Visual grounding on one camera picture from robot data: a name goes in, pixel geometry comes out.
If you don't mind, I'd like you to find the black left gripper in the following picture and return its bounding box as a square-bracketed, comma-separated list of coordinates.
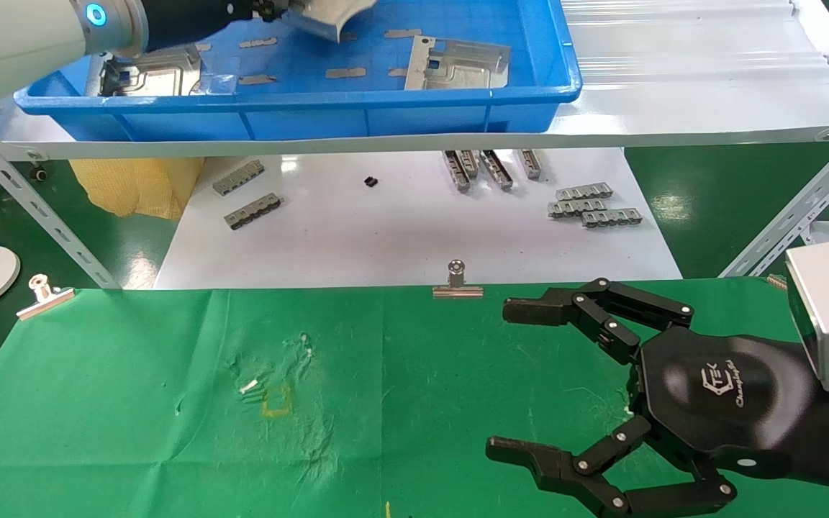
[168, 0, 293, 45]

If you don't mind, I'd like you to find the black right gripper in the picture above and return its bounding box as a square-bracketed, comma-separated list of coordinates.
[486, 278, 818, 518]

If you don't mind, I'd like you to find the sheet metal bracket part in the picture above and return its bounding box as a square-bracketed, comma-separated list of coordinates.
[405, 36, 512, 91]
[86, 45, 203, 98]
[286, 0, 378, 42]

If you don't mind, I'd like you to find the silver binder clip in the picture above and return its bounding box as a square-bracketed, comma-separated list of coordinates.
[432, 260, 484, 299]
[17, 274, 76, 320]

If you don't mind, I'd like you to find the blue plastic tray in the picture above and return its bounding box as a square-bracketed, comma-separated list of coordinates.
[14, 0, 583, 142]

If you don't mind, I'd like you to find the grey connector strips right group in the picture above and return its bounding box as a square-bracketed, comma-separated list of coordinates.
[581, 209, 643, 229]

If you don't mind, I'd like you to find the grey connector strips group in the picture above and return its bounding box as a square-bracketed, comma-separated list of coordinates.
[581, 209, 643, 229]
[481, 150, 514, 191]

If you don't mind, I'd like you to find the grey connector strips top group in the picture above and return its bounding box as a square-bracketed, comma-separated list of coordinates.
[481, 150, 514, 191]

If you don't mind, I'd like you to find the green cloth mat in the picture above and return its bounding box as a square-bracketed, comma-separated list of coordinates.
[0, 286, 829, 518]

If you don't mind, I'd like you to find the yellow mesh sack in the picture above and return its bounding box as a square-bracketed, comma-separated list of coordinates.
[69, 157, 205, 220]

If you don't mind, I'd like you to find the white shelf board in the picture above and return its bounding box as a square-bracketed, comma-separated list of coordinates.
[0, 0, 829, 160]

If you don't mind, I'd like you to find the white perforated angle strut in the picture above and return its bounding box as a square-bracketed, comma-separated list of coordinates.
[718, 119, 829, 279]
[0, 119, 122, 290]

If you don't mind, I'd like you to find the white corrugated plastic sheet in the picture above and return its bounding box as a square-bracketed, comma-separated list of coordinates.
[561, 0, 829, 98]

